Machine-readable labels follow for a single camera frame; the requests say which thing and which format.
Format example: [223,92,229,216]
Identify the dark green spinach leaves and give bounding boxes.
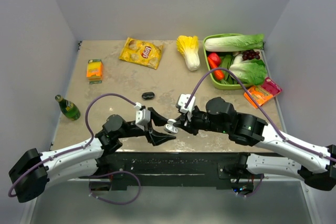
[219,54,242,85]

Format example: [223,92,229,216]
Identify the orange pink snack packet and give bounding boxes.
[244,77,282,109]

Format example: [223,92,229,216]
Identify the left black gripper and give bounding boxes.
[116,108,176,145]

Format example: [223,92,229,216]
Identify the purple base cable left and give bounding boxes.
[88,169,143,205]

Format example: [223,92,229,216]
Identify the black earbud charging case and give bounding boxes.
[141,92,155,100]

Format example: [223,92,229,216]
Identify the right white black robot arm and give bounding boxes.
[173,94,335,191]

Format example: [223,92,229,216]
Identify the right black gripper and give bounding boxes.
[173,106,229,135]

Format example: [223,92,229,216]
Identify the yellow napa cabbage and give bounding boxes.
[176,35,201,71]

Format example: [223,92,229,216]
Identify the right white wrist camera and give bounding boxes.
[176,94,195,126]

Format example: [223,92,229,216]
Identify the green lettuce head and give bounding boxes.
[229,59,267,85]

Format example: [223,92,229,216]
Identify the dark purple grapes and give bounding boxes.
[242,49,260,61]

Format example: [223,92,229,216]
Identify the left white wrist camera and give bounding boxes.
[134,102,151,131]

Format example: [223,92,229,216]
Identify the orange carrot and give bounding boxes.
[207,56,225,81]

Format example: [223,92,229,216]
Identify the green glass bottle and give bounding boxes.
[55,94,81,121]

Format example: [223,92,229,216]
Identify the green plastic basket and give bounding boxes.
[202,33,268,90]

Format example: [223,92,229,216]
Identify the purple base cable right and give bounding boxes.
[235,174,265,198]

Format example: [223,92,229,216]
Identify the yellow Lays chips bag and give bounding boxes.
[119,37,164,69]

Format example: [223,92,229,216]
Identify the black base mount frame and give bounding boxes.
[91,152,261,190]

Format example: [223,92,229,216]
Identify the red pepper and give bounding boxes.
[208,52,222,66]

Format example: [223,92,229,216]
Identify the long green white cabbage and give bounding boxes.
[204,34,265,52]

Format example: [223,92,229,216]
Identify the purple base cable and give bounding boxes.
[235,174,265,198]
[88,169,143,205]

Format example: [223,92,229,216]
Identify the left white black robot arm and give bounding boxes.
[8,108,178,203]

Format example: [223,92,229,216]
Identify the white earbud charging case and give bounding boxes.
[164,119,178,134]

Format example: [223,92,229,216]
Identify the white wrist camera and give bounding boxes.
[176,94,195,126]
[134,102,151,131]

